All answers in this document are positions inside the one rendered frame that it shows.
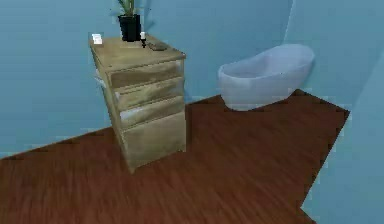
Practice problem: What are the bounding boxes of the light wooden chest of drawers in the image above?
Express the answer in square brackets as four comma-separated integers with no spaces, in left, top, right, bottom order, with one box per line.
[88,33,188,175]

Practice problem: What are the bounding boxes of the dark grey remote control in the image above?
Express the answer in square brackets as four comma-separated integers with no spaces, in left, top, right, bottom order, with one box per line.
[147,42,168,52]

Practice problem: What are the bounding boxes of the white bathtub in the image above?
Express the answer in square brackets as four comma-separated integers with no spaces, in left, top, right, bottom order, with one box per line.
[217,43,316,112]

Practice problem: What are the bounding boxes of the house plant in black pot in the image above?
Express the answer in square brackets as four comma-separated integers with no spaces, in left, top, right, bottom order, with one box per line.
[115,0,142,43]

